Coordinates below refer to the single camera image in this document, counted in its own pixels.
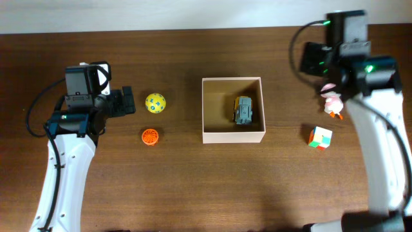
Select yellow ball with blue letters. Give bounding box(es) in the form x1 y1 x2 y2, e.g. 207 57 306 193
145 93 166 113

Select orange ribbed plastic ball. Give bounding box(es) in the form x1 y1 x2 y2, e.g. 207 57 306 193
141 128 159 146

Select pink and white duck toy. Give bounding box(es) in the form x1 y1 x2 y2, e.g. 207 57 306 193
321 83 344 120

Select multicoloured puzzle cube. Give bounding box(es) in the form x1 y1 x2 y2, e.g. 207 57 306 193
308 126 333 150

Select grey and yellow toy truck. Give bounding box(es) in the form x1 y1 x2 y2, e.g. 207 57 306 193
233 96 253 125

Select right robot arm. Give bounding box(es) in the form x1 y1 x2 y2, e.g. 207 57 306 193
300 10 411 231

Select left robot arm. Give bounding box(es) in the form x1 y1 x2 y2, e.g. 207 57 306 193
30 61 136 231

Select white cardboard box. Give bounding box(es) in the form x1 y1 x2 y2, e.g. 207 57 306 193
201 77 266 144

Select right black cable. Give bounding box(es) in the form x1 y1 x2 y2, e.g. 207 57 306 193
288 19 332 90

